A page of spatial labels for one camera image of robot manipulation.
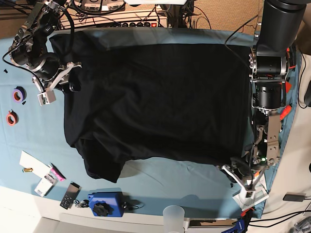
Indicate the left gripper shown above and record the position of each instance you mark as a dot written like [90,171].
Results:
[244,172]

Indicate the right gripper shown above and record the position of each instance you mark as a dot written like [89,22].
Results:
[48,66]

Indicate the black t-shirt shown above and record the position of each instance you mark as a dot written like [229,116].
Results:
[184,102]

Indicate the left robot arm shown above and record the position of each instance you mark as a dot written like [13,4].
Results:
[271,57]

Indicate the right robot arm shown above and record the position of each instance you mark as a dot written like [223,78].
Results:
[29,52]

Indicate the blue bar clamp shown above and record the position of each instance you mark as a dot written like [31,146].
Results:
[241,225]

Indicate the purple tape roll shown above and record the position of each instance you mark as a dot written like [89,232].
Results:
[19,94]

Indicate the black small adapter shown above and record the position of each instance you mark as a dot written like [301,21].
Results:
[294,197]

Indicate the teal table cloth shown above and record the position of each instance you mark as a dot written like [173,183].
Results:
[202,190]

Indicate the red tape roll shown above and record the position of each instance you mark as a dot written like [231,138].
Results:
[12,118]

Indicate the translucent plastic cup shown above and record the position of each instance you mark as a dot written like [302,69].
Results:
[173,219]

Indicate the pink marker pen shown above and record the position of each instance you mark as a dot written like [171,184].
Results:
[54,170]

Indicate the white paper sheet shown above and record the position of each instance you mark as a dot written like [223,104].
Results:
[38,167]

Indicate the black power strip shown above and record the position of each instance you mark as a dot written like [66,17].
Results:
[152,24]

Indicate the white packet with label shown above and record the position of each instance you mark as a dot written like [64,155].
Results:
[45,184]

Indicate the black remote control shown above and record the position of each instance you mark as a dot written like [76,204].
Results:
[70,195]

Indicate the orange cube block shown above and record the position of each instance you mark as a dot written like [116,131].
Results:
[288,87]

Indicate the blue plastic box device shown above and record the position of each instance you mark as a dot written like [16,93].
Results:
[106,204]

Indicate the orange black clamp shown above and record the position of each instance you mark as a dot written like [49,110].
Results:
[291,55]

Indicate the red handled screwdriver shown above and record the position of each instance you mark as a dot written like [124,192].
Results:
[285,112]

